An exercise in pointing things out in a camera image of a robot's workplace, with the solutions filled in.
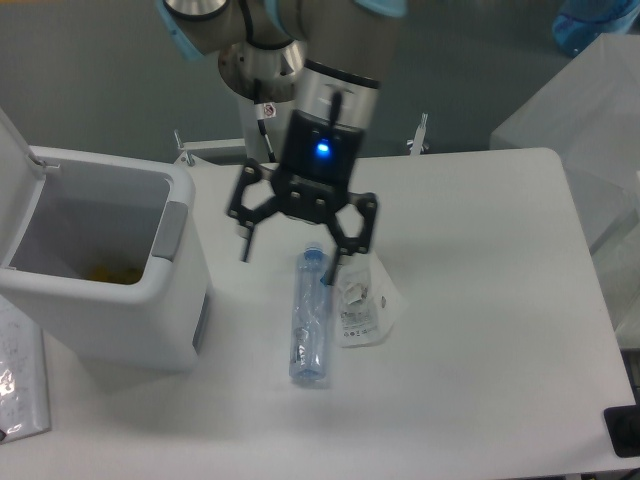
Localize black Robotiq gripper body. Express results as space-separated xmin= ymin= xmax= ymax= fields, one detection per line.
xmin=272 ymin=110 xmax=364 ymax=224

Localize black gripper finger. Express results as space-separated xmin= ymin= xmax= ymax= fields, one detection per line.
xmin=226 ymin=158 xmax=279 ymax=263
xmin=325 ymin=192 xmax=378 ymax=286

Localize white push-lid trash can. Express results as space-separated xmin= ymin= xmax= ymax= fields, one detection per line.
xmin=1 ymin=117 xmax=212 ymax=371

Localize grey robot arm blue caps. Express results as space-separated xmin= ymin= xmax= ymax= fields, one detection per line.
xmin=157 ymin=1 xmax=408 ymax=284

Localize clear plastic bag with trash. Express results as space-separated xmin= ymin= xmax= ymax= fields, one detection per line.
xmin=333 ymin=252 xmax=408 ymax=348

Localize clear blue plastic bottle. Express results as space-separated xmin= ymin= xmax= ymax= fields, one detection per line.
xmin=289 ymin=242 xmax=330 ymax=383

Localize translucent plastic box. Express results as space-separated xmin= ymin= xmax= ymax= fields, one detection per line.
xmin=490 ymin=34 xmax=639 ymax=351

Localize blue plastic bag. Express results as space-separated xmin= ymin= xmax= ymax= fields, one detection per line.
xmin=551 ymin=0 xmax=639 ymax=57

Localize black device at table corner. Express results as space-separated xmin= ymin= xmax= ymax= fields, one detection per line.
xmin=604 ymin=405 xmax=639 ymax=458

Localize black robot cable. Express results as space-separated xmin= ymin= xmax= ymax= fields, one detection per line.
xmin=252 ymin=78 xmax=279 ymax=165

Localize white table clamp bracket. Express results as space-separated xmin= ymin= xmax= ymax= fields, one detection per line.
xmin=172 ymin=112 xmax=432 ymax=165

